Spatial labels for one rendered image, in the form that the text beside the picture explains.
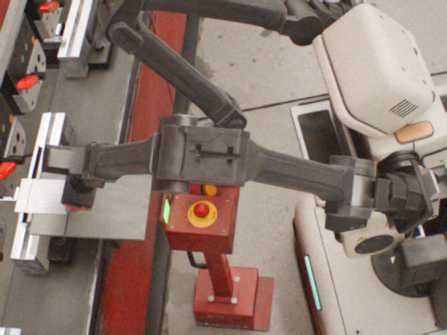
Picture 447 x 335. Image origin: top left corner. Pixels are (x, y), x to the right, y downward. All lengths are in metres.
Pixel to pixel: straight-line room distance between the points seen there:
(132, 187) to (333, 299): 0.86
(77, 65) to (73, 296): 0.62
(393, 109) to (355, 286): 1.04
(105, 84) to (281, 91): 1.15
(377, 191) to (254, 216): 1.41
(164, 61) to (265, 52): 1.64
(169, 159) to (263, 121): 1.86
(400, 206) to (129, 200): 0.60
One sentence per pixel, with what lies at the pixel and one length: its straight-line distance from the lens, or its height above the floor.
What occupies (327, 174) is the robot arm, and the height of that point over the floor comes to 1.36.
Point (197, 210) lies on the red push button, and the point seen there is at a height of 0.81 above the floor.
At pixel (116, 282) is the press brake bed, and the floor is 0.70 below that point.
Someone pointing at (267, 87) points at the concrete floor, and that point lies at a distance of 2.95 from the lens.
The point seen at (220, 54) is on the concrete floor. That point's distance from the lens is 3.07.
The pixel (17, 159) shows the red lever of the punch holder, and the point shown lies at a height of 1.26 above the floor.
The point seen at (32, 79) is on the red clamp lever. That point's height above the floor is 1.29.
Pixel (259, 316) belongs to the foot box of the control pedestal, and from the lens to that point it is 2.50.
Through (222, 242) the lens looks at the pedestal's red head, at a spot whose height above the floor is 0.74.
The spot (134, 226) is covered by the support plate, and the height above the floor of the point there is 1.00.
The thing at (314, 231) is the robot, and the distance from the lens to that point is 2.32.
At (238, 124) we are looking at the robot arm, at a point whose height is 1.06.
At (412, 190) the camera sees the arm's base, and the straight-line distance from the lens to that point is 1.32.
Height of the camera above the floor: 2.38
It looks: 60 degrees down
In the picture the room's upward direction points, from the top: 10 degrees counter-clockwise
